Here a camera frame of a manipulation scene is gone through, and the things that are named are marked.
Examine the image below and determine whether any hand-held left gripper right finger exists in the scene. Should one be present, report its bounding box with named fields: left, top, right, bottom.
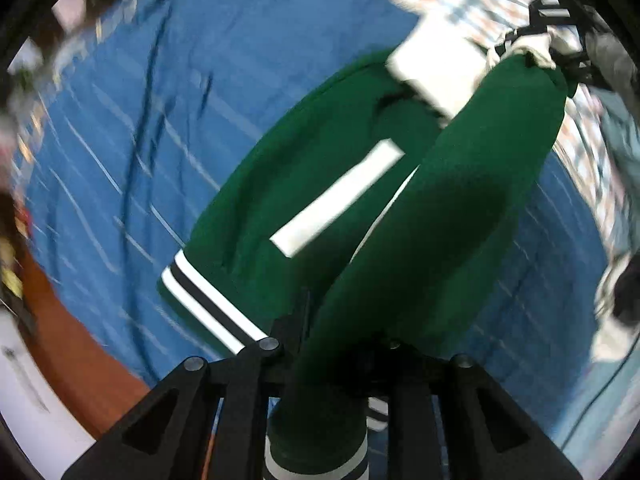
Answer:
left=360, top=339, right=585, bottom=480

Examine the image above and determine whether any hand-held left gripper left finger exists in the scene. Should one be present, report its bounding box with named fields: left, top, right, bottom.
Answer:
left=60, top=299, right=314, bottom=480

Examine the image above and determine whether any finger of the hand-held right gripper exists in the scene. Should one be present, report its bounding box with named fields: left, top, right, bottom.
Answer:
left=552, top=50, right=603, bottom=98
left=495, top=0, right=593, bottom=58

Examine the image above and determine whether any green striped jacket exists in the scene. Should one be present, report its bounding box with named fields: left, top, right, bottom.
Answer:
left=157, top=15, right=581, bottom=480

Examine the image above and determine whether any black and white garment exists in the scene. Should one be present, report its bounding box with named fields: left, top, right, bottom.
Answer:
left=592, top=255, right=640, bottom=361

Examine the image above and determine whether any grey-blue duvet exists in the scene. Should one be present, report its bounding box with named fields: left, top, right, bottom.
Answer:
left=585, top=30, right=640, bottom=261

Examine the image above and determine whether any blue plaid bed sheet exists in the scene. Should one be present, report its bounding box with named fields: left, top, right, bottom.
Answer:
left=12, top=0, right=637, bottom=463

